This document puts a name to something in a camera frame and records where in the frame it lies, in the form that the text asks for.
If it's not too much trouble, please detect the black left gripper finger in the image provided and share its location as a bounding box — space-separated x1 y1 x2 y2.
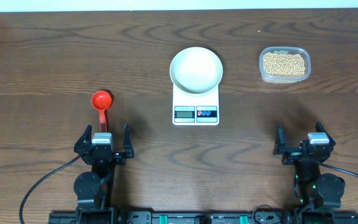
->
75 124 92 150
123 123 133 153

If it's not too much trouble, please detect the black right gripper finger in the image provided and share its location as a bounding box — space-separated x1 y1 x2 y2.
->
315 121 334 144
274 125 287 154

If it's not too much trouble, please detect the red plastic measuring scoop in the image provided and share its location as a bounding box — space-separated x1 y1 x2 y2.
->
91 90 113 133

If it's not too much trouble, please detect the pile of dried soybeans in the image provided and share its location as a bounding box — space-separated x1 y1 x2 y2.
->
262 52 306 77

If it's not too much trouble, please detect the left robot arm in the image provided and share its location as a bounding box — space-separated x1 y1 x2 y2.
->
73 125 134 224

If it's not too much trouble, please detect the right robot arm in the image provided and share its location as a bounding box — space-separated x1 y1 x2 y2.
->
273 122 346 223

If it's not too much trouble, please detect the white digital kitchen scale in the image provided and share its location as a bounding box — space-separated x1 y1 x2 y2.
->
172 85 219 126

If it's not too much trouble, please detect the white round bowl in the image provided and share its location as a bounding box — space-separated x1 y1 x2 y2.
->
169 47 224 95

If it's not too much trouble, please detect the clear plastic food container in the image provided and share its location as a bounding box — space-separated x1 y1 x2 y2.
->
259 46 311 84

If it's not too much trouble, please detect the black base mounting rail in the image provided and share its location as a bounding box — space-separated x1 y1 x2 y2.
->
48 209 358 224

